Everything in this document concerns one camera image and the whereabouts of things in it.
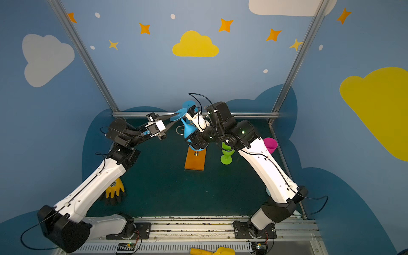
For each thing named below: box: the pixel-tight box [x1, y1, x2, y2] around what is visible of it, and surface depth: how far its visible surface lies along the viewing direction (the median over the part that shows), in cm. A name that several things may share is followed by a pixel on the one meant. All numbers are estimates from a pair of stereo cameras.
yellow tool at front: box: [190, 247, 236, 255], surface depth 70 cm
